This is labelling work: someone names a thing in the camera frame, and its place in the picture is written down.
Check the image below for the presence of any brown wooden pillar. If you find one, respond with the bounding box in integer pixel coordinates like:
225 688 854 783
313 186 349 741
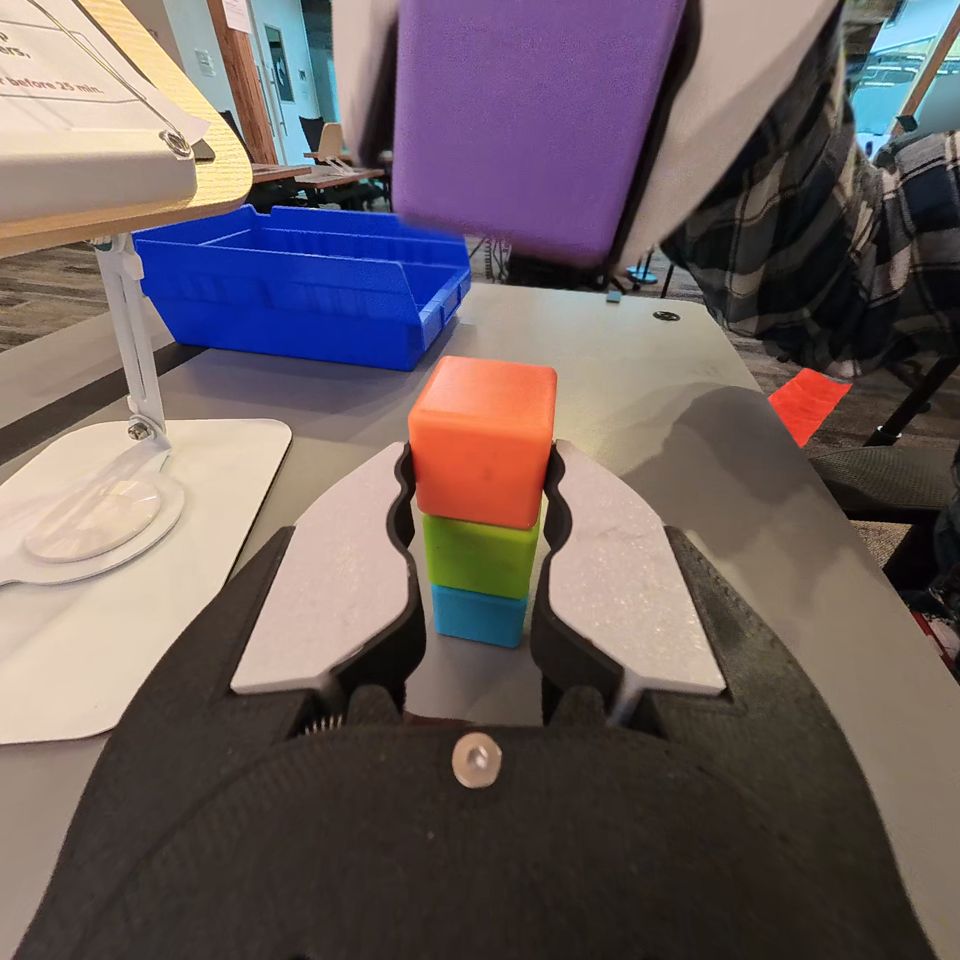
206 0 280 168

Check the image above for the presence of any orange cube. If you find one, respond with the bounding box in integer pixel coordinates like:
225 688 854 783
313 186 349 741
408 355 558 528

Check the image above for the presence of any purple cube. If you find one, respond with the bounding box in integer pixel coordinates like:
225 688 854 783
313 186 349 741
391 0 687 267

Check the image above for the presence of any white document stand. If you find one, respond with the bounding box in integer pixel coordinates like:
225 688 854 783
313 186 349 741
0 0 294 746

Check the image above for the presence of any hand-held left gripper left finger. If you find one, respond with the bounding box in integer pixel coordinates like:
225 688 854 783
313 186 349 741
229 441 427 723

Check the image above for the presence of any black mesh chair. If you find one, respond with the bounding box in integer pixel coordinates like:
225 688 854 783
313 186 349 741
808 442 960 526

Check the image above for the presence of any blue plastic bin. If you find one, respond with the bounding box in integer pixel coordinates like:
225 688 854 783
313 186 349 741
133 204 473 373

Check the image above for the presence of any red floor marker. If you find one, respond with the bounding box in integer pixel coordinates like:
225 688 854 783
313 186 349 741
768 367 854 449

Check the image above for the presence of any white printed paper sheet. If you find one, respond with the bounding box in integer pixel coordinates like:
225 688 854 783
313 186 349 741
0 0 213 162

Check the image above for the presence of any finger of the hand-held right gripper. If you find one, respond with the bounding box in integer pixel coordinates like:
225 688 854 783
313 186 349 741
611 0 849 265
332 0 400 172

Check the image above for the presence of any black tripod leg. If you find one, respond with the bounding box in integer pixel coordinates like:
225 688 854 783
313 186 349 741
862 352 960 449

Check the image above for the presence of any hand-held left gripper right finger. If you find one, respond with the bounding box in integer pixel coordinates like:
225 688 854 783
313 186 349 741
529 439 727 726

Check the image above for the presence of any wooden background table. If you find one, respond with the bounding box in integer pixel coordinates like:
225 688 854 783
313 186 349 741
251 161 387 213

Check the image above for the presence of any cyan cube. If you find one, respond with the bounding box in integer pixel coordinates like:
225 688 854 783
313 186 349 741
430 583 530 649

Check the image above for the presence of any person's right forearm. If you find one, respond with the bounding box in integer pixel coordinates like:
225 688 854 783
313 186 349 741
660 0 960 380

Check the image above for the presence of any green cube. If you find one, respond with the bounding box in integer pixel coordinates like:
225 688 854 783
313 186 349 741
421 512 543 600

